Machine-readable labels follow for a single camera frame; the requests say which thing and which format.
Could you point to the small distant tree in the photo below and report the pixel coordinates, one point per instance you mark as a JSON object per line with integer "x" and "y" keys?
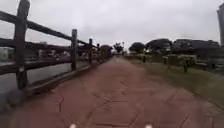
{"x": 118, "y": 47}

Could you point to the red paved path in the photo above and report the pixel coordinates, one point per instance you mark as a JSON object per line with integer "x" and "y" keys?
{"x": 116, "y": 93}

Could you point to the row of distant trees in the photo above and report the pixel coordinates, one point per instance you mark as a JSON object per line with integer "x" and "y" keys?
{"x": 158, "y": 45}

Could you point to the grey kerb under fence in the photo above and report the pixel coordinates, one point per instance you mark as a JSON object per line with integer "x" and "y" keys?
{"x": 53, "y": 81}

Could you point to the row of bushes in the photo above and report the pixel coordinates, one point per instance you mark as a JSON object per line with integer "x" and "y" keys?
{"x": 181, "y": 60}

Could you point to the grey water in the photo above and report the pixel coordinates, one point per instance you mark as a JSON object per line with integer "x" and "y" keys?
{"x": 43, "y": 74}

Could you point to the robot's own part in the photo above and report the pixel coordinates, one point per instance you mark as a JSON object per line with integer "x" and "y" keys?
{"x": 148, "y": 126}
{"x": 72, "y": 126}

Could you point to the grass strip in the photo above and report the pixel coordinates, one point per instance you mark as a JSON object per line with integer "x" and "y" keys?
{"x": 186, "y": 78}

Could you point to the tall grey building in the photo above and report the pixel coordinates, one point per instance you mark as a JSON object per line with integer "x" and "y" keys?
{"x": 221, "y": 23}

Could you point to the dark wooden rail fence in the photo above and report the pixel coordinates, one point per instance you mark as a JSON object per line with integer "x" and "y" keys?
{"x": 20, "y": 50}

